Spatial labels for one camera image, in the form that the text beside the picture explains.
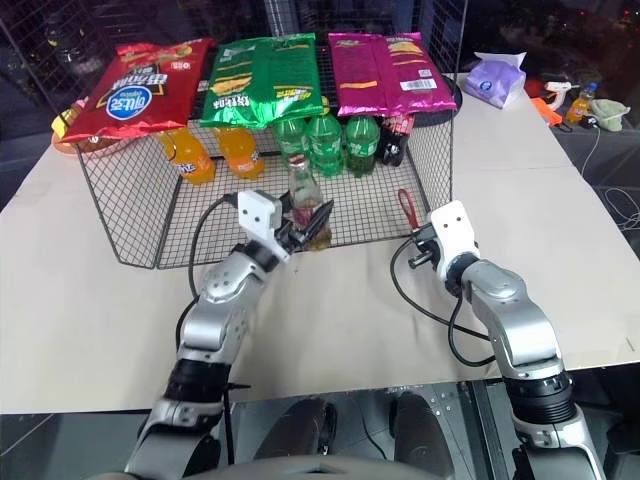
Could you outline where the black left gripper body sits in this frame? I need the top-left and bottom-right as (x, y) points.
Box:
(273, 195), (311, 254)

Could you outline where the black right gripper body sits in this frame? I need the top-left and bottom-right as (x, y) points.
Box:
(422, 224), (441, 271)

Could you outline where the clear glass bottle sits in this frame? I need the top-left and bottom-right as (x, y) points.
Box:
(286, 153), (334, 251)

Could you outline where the red loop strap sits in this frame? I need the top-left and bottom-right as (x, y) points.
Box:
(396, 188), (419, 231)

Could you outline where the green soda bottle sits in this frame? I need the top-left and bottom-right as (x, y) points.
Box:
(273, 117), (311, 169)
(344, 113), (379, 180)
(306, 113), (347, 180)

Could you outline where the orange soda bottle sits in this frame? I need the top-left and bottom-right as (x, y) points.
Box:
(217, 124), (267, 181)
(157, 127), (218, 188)

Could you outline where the dark cola bottle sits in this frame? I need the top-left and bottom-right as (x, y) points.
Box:
(379, 113), (417, 169)

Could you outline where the small orange drink bottle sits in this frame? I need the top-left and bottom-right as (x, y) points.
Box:
(565, 82), (599, 126)

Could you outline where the beige paper table cover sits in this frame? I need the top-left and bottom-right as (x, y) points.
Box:
(0, 72), (640, 416)

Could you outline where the green chips bag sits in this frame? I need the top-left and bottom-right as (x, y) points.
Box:
(198, 32), (326, 131)

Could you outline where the dark rounded shape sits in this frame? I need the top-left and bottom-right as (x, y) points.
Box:
(387, 389), (454, 464)

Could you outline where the purple chips bag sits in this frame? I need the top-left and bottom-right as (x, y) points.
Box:
(327, 31), (459, 118)

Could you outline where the purple white tissue pack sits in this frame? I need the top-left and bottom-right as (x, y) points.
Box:
(464, 49), (529, 109)

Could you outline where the orange plastic object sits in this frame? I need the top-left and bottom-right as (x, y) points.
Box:
(530, 96), (565, 127)

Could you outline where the red chips bag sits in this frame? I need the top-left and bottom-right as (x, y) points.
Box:
(53, 37), (217, 147)

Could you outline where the white glue gun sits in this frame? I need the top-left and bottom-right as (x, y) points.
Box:
(543, 79), (582, 109)

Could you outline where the pale green cloth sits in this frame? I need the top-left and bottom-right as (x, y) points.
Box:
(589, 98), (632, 133)

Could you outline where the pink plate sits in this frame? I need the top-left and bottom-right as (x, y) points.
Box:
(51, 133), (132, 157)

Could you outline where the grey robot torso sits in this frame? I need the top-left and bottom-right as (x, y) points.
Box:
(234, 457), (406, 480)

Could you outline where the yellow snack packet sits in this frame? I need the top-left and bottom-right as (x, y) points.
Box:
(51, 97), (86, 139)

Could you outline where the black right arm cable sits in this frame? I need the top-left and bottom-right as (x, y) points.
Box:
(390, 232), (497, 367)

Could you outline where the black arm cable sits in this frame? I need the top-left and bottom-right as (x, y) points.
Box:
(390, 232), (497, 367)
(174, 192), (241, 346)

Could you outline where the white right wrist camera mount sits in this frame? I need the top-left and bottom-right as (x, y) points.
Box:
(429, 199), (482, 282)

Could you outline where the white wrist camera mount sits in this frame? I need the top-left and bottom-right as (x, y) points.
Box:
(429, 199), (482, 282)
(236, 189), (292, 264)

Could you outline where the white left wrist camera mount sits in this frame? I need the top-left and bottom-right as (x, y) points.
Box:
(236, 189), (292, 264)

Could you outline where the black wire mesh basket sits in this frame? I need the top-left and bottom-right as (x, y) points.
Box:
(74, 74), (457, 271)

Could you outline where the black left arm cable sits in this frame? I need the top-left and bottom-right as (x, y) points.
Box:
(174, 192), (241, 346)

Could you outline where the thin white cable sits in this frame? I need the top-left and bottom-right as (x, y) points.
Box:
(581, 118), (640, 234)

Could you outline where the wire grid panel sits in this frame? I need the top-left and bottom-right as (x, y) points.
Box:
(263, 0), (469, 77)

